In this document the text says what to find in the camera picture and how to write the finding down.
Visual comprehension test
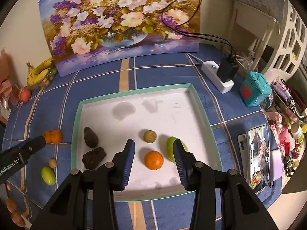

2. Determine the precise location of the white lattice chair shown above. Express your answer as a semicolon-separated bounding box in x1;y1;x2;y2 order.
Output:
260;0;307;82

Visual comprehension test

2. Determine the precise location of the large green mango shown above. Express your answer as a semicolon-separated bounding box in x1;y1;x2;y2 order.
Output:
41;166;57;186

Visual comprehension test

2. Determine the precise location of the pear-shaped brown avocado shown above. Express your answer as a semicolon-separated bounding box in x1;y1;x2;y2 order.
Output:
84;127;99;148

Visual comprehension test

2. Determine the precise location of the clear plastic bag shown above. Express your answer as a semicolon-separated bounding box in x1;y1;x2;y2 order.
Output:
236;50;258;73

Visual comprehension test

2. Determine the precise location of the lumpy dark avocado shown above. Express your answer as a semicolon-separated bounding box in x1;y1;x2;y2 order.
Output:
82;147;107;170

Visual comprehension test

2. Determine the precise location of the blue plaid tablecloth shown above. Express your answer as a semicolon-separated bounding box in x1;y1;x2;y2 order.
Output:
5;44;283;230

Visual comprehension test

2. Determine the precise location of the white tray with teal rim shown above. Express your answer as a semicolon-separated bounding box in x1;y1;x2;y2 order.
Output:
71;83;223;202

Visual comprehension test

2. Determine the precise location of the black charger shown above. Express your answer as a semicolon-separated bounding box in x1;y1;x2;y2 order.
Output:
217;57;240;83

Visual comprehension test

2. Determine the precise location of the red apple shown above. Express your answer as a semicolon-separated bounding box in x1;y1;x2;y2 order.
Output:
18;87;32;102

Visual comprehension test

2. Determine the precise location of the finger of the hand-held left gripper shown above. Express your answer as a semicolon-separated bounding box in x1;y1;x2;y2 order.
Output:
19;135;46;161

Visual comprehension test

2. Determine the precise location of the black cable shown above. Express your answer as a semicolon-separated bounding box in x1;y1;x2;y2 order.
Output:
161;0;237;58
176;27;234;58

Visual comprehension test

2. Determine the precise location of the white power cord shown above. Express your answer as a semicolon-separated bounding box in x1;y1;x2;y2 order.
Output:
186;52;204;65

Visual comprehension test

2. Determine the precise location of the teal toy radio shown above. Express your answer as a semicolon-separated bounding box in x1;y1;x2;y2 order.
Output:
240;71;272;107

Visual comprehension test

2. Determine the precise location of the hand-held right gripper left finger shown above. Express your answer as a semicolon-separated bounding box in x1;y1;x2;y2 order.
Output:
31;139;136;230

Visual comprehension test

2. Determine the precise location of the white phone holder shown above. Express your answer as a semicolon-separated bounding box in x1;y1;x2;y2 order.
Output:
237;134;251;180

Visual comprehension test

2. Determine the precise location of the leopard print hair tie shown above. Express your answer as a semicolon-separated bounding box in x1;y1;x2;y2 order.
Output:
285;96;298;115

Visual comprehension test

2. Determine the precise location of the white power strip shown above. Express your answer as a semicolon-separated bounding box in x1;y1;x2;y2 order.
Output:
201;61;234;94

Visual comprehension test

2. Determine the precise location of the clear plastic container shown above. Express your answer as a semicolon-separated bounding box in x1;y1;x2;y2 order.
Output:
40;67;58;88

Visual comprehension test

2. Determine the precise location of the floral painting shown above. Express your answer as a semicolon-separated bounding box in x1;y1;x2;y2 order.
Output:
38;0;201;77

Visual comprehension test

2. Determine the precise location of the purple pouch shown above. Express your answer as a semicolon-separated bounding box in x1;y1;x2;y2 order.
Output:
272;80;292;101

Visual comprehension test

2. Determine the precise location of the yellow banana bunch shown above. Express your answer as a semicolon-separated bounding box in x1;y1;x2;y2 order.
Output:
26;57;55;86

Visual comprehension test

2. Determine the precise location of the person's left hand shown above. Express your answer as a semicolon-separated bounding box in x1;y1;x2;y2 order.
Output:
5;182;26;228

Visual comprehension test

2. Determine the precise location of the smartphone with lit screen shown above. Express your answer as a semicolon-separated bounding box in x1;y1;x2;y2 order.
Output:
247;124;271;190

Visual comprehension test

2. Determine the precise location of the pink plastic bag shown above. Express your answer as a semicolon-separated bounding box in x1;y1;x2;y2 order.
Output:
262;105;288;144

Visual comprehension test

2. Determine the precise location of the pale lavender power bank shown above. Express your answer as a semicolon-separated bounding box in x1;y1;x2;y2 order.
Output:
268;149;281;182

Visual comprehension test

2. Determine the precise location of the small white jar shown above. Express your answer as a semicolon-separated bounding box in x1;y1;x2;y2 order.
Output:
291;123;304;139

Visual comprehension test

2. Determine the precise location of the small green mango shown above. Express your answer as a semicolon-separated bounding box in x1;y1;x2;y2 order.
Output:
166;136;189;163

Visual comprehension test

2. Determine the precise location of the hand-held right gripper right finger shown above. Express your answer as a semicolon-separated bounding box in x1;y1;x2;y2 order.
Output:
173;139;276;230

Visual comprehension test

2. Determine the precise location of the white wooden rack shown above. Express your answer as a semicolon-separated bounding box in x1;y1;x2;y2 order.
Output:
230;0;281;60

